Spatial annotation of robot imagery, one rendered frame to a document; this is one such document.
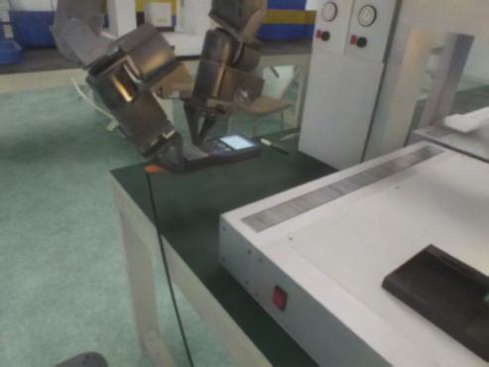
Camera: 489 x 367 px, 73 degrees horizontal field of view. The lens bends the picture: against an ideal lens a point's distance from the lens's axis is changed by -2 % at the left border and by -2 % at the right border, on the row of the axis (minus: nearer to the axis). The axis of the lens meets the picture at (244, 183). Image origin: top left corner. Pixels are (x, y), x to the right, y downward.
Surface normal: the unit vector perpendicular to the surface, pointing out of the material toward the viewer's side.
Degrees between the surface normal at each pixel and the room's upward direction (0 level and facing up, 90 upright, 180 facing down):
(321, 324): 90
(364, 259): 0
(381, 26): 90
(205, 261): 0
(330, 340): 90
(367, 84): 90
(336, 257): 0
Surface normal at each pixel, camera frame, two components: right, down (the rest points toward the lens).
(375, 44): -0.79, 0.25
